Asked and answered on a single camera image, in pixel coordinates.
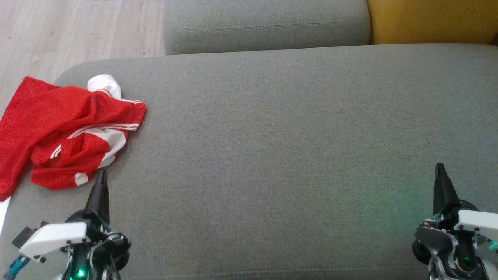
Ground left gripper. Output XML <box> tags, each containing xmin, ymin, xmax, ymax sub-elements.
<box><xmin>19</xmin><ymin>169</ymin><xmax>131</xmax><ymax>273</ymax></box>

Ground red basketball jersey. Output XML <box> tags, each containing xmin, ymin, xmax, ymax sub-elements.
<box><xmin>0</xmin><ymin>74</ymin><xmax>147</xmax><ymax>202</ymax></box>

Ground grey sofa cushion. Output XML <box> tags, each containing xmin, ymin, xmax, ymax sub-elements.
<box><xmin>163</xmin><ymin>0</ymin><xmax>371</xmax><ymax>56</ymax></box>

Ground yellow cushion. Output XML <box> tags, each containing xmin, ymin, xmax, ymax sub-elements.
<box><xmin>366</xmin><ymin>0</ymin><xmax>498</xmax><ymax>46</ymax></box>

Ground left black cable teal connector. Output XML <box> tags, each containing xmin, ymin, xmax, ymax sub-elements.
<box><xmin>2</xmin><ymin>254</ymin><xmax>30</xmax><ymax>279</ymax></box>

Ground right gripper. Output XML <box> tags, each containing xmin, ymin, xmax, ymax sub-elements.
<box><xmin>412</xmin><ymin>163</ymin><xmax>498</xmax><ymax>266</ymax></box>

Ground grey fabric sofa seat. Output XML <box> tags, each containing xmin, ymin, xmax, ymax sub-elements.
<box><xmin>0</xmin><ymin>43</ymin><xmax>498</xmax><ymax>280</ymax></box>

